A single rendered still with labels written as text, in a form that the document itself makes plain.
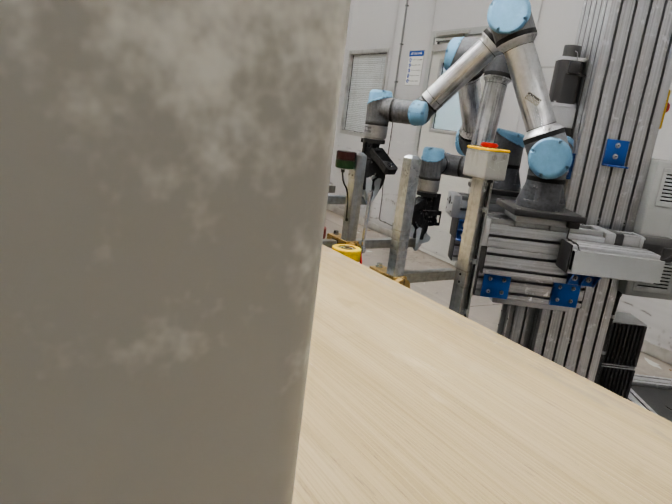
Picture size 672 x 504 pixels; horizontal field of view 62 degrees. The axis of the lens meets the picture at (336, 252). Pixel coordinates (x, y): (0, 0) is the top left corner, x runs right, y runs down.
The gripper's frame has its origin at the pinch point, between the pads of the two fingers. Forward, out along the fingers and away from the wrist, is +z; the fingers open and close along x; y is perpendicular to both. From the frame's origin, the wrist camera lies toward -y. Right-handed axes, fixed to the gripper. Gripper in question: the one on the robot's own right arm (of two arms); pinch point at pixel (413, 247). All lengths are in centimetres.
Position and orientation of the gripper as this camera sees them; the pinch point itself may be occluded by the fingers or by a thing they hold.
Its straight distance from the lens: 199.7
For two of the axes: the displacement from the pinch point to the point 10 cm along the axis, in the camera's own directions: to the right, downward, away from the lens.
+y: 8.4, -0.3, 5.4
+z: -1.2, 9.6, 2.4
